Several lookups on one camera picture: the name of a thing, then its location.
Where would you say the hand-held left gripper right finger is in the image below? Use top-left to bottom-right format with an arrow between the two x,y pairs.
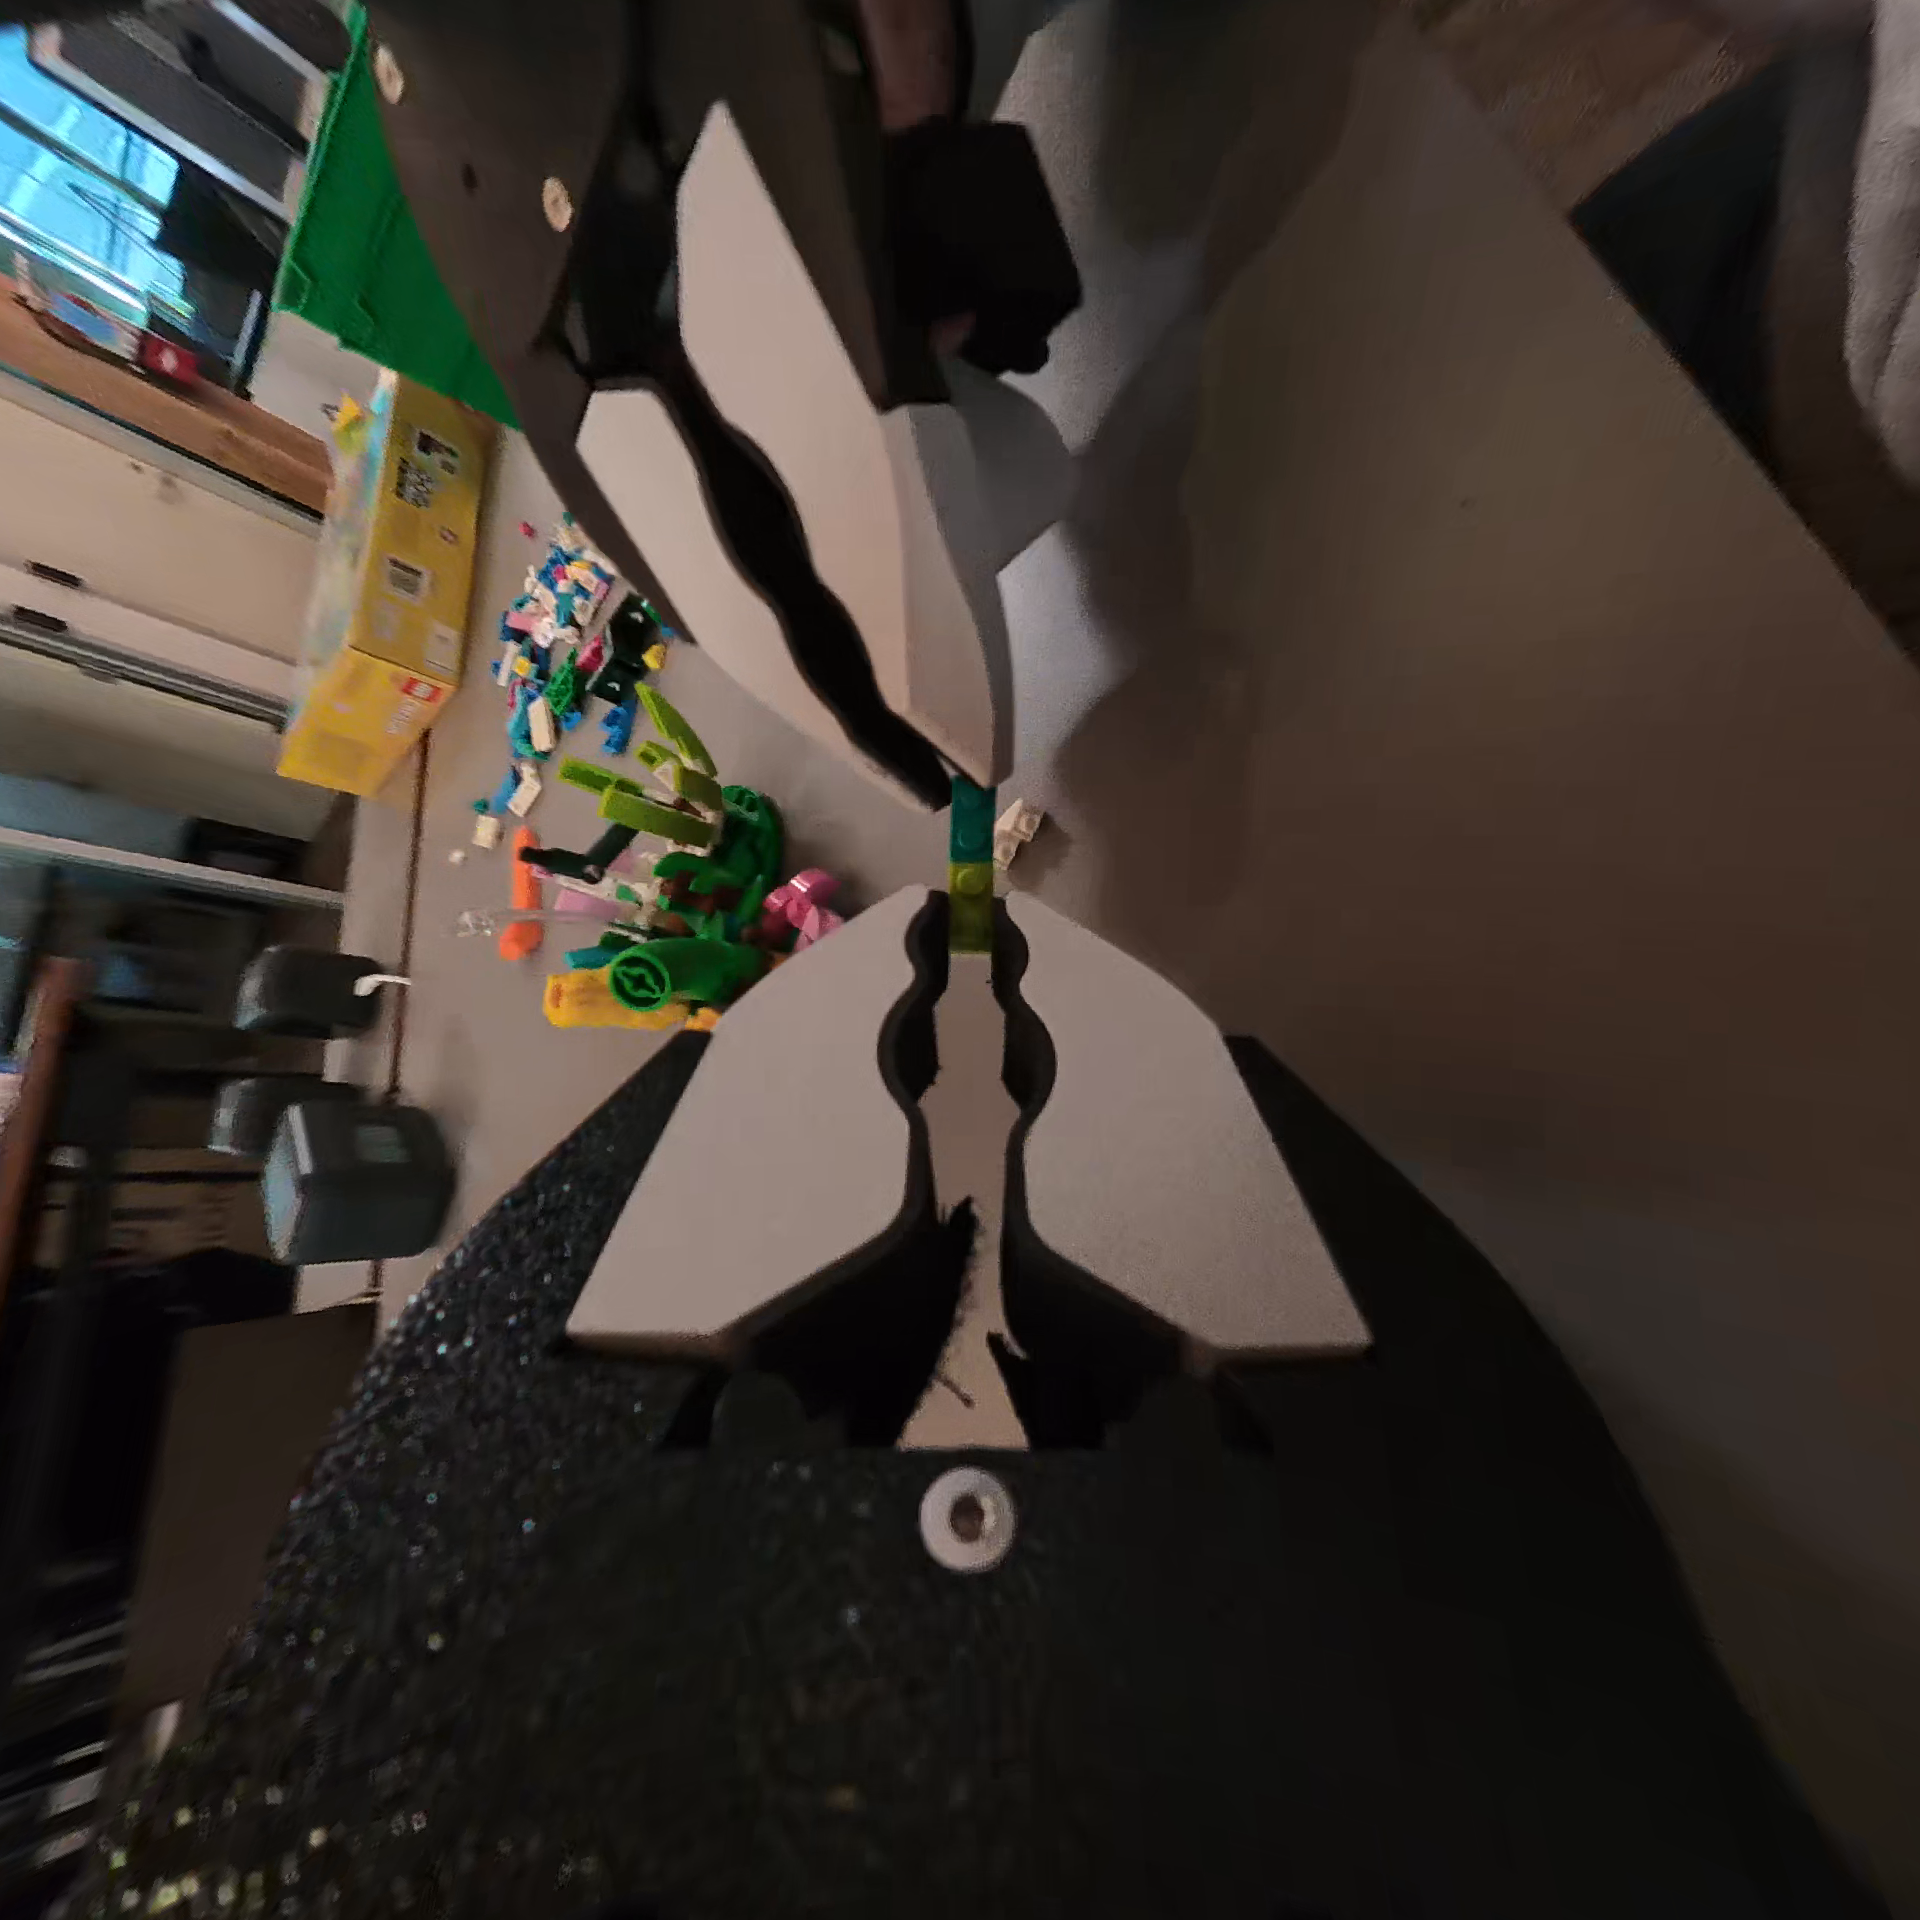
989,894 -> 1374,1363

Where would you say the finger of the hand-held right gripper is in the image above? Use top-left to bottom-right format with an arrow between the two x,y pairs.
579,383 -> 953,816
677,100 -> 1023,792

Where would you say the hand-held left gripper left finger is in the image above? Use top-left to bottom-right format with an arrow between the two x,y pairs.
569,886 -> 953,1360

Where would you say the pile of loose lego pieces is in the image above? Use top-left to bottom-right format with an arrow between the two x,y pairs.
451,510 -> 677,873

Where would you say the lego plant model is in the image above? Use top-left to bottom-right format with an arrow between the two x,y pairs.
517,684 -> 857,1043

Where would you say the yellow lego box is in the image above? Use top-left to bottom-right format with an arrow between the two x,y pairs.
278,373 -> 500,797

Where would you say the green plastic bin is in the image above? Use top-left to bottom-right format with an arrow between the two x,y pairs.
271,0 -> 521,430

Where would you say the wooden shelf board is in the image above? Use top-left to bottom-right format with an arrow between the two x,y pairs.
0,283 -> 335,516

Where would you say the window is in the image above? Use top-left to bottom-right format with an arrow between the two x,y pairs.
0,31 -> 200,324

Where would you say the dark grey box device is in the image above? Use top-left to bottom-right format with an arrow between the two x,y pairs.
259,1100 -> 453,1266

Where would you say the white drawer cabinet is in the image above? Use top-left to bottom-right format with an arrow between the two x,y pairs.
0,375 -> 341,842

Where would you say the person's grey sweatshirt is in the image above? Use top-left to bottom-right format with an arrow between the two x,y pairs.
1839,31 -> 1920,451

